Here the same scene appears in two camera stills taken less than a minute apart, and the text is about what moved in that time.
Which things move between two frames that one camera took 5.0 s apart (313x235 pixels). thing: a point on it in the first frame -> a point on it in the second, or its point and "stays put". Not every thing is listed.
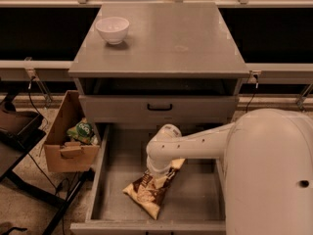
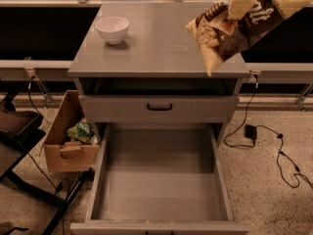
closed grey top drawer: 158,109 stays put
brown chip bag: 144,192 -> 220,37
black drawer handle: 159,109 stays put
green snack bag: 83,132 stays put
